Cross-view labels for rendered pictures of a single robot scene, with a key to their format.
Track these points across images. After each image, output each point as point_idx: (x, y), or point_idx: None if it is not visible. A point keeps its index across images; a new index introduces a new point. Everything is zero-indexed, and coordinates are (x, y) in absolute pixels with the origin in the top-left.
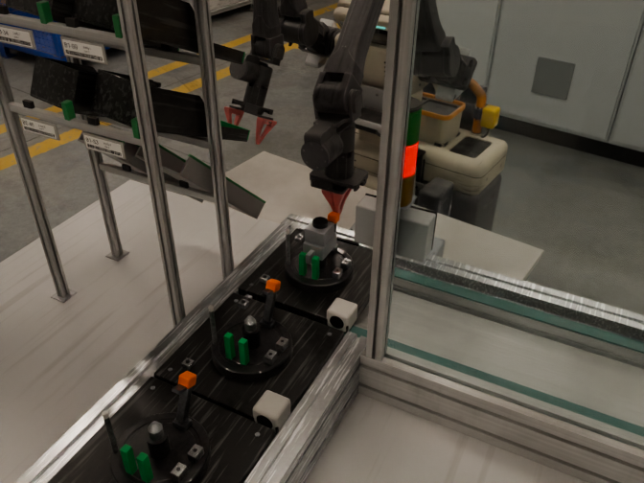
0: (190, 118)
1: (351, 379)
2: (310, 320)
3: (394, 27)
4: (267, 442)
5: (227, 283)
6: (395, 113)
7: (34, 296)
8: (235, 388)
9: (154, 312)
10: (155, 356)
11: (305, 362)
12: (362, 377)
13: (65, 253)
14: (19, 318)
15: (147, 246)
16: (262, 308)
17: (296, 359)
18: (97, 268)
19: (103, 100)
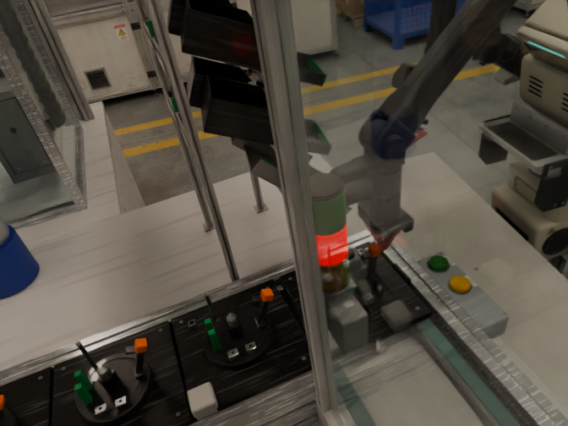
0: (259, 128)
1: (297, 410)
2: (301, 335)
3: (268, 100)
4: (178, 425)
5: (279, 268)
6: (287, 198)
7: (195, 220)
8: (200, 363)
9: (244, 264)
10: (187, 304)
11: (263, 374)
12: (318, 412)
13: (234, 195)
14: (177, 232)
15: (282, 209)
16: (278, 303)
17: (259, 366)
18: (242, 214)
19: (203, 100)
